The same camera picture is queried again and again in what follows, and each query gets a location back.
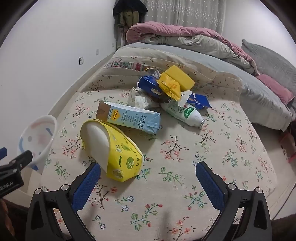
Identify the coat rack with clothes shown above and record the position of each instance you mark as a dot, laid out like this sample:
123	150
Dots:
127	16

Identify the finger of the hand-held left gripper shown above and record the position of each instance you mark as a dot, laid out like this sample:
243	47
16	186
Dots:
19	160
2	153

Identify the yellow sponge block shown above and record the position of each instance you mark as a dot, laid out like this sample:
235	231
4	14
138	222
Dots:
182	77

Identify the blue snack box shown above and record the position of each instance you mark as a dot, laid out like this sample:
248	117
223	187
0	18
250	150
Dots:
148	85

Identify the white paper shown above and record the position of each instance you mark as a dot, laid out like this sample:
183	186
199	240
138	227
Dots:
138	99

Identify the white plastic trash bin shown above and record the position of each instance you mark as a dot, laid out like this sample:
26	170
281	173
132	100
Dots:
44	129

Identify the blue cookie package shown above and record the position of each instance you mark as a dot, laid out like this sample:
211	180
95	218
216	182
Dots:
200	100

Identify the grey bed sheet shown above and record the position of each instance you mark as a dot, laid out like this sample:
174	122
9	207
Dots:
254	95

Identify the yellow snack wrapper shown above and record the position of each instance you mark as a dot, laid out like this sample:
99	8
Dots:
170	87

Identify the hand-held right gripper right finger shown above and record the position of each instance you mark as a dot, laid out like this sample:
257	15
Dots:
210	185

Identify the pink pillow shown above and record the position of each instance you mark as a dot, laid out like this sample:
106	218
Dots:
275	87

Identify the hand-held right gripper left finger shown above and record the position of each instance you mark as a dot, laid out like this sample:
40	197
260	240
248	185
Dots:
85	185

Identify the white bottle with green label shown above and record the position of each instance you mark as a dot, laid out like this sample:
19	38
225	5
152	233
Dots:
185	113

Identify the pink and beige quilt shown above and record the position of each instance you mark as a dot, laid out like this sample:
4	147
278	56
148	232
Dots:
185	37

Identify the light blue milk carton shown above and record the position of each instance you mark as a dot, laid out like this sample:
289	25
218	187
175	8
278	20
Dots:
134	118

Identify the grey pillow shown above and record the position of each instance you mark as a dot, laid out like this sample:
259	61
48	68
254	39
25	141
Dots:
268	60

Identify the yellow wipes packet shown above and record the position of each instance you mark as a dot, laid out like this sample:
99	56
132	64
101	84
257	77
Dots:
120	153

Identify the red cardboard box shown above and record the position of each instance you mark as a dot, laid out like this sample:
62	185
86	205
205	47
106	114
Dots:
288	146

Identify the white patterned curtain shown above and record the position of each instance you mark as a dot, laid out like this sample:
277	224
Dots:
185	14

